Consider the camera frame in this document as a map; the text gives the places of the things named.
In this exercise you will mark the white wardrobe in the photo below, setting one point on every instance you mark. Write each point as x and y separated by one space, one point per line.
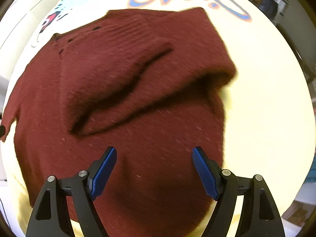
18 24

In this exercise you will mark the yellow dinosaur bed cover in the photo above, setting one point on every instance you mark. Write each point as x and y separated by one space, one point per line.
269 126

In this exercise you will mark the dark red knit sweater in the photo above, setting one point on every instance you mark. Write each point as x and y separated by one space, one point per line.
145 82

